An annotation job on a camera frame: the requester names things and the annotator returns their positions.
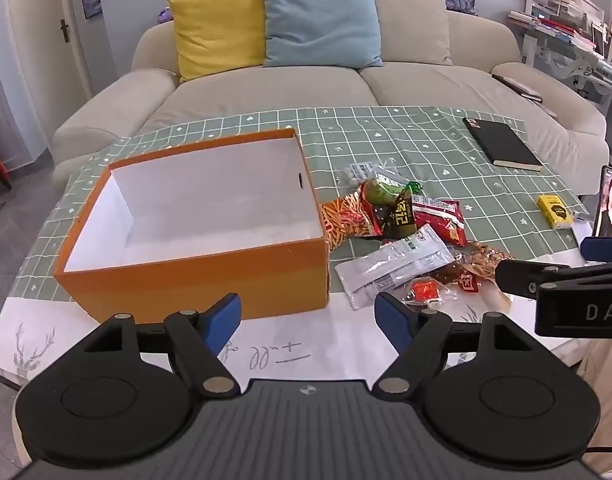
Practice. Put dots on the yellow pillow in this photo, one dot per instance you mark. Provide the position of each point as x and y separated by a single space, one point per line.
218 30

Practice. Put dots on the small red snack packet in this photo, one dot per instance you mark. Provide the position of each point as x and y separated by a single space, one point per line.
423 291

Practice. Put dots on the black yellow snack packet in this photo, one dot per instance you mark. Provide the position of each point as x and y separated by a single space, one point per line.
401 217

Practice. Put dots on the stack of books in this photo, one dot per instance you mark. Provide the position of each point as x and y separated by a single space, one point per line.
546 22

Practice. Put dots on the smartphone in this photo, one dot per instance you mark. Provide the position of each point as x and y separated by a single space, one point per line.
611 205

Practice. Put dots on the beige sofa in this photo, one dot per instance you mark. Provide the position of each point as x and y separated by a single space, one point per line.
286 90

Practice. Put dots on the orange striped snack bag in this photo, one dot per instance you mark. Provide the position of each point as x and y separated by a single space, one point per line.
343 220

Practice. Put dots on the silver white snack packet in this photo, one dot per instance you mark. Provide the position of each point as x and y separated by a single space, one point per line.
391 267

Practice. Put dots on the green checked tablecloth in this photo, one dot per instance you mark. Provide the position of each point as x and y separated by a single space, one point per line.
426 155

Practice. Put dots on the brown snack packet red label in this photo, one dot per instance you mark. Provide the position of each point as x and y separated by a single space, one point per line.
465 281

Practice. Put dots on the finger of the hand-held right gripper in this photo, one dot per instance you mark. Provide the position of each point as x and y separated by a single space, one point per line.
603 249
521 275

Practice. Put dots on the white door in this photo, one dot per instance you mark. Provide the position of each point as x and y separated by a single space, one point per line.
76 55

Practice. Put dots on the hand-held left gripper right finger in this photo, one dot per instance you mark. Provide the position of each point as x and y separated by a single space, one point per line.
391 317

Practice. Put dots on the orange cardboard box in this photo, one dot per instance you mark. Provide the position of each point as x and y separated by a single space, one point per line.
201 280

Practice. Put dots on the person's beige pants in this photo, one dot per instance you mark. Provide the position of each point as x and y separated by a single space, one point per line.
606 400

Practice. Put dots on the yellow tissue pack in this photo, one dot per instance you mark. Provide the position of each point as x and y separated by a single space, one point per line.
553 212

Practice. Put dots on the white desk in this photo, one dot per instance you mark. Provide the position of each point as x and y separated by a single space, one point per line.
576 60

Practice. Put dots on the light blue pillow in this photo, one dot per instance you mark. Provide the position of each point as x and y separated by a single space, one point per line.
321 22

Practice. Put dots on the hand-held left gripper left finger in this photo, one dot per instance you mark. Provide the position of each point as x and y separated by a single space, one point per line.
223 317

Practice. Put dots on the clear packet with white balls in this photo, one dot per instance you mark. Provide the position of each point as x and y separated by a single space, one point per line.
358 174

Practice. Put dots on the beige pillow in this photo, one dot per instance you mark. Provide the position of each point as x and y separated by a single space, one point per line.
416 25

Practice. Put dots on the black notebook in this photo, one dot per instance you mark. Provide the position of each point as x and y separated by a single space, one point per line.
501 142

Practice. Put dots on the book on sofa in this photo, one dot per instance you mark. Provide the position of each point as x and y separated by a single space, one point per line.
518 87

